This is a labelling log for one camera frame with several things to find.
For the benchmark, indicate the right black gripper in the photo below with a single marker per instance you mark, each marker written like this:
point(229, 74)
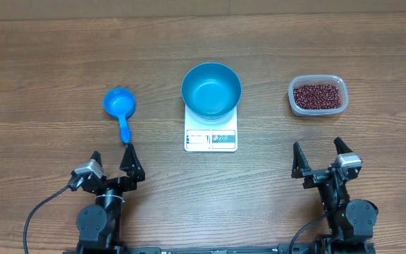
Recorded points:
point(316, 176)

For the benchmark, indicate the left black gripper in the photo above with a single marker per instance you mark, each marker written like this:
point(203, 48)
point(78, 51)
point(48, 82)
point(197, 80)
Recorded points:
point(134, 174)

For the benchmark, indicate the blue plastic measuring scoop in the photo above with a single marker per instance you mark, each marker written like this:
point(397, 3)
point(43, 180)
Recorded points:
point(120, 104)

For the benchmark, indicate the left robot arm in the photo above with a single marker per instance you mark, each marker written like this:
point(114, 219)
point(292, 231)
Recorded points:
point(99, 224)

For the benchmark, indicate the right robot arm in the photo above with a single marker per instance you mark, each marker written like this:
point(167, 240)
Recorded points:
point(350, 222)

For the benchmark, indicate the white digital kitchen scale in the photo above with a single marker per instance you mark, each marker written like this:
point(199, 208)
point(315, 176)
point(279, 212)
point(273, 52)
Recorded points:
point(210, 135)

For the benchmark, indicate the teal metal bowl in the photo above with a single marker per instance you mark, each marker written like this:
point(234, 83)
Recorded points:
point(211, 90)

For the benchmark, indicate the red beans in container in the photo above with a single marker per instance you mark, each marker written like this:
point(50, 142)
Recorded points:
point(320, 96)

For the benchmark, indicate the clear plastic food container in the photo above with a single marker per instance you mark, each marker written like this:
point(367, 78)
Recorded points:
point(314, 80)

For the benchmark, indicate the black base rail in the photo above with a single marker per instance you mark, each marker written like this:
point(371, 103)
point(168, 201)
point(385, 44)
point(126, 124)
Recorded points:
point(282, 248)

